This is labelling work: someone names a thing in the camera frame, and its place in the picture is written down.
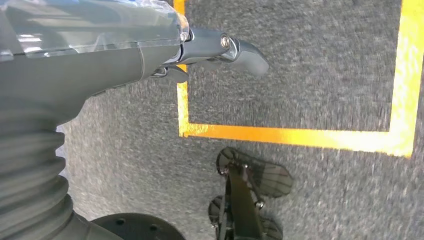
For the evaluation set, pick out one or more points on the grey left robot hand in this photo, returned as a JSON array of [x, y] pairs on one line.
[[82, 66]]

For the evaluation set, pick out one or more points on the black round flange plate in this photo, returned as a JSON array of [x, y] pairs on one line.
[[139, 228]]

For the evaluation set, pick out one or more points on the yellow floor tape square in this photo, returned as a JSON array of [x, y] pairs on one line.
[[298, 136]]

